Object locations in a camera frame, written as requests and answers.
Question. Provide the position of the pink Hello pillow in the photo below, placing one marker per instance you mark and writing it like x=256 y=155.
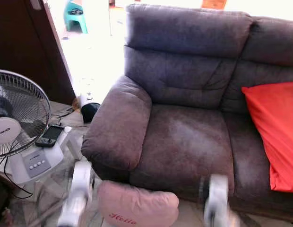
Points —
x=134 y=203

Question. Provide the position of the brown fabric sofa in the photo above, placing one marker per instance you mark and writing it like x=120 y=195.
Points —
x=184 y=94

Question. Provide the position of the dark wooden door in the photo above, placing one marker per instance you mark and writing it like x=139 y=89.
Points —
x=23 y=42

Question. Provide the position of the black and white floor object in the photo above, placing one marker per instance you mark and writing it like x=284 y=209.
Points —
x=90 y=112

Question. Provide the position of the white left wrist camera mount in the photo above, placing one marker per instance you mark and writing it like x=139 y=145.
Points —
x=82 y=177

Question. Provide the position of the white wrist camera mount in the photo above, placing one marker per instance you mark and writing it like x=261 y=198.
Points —
x=216 y=191
x=82 y=177

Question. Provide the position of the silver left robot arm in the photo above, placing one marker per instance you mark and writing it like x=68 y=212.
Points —
x=71 y=210

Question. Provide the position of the black handheld game console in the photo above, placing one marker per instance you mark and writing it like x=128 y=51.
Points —
x=49 y=135

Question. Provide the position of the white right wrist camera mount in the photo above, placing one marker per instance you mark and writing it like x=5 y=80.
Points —
x=216 y=191

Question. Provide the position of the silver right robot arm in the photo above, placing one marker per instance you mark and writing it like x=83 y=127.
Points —
x=219 y=217

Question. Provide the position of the orange wooden object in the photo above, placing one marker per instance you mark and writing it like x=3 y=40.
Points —
x=213 y=4

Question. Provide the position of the white standing fan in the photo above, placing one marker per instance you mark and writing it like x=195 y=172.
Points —
x=21 y=109

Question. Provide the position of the teal plastic stool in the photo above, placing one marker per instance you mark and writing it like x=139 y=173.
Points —
x=76 y=18

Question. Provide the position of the red pillow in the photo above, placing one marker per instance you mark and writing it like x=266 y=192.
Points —
x=274 y=127

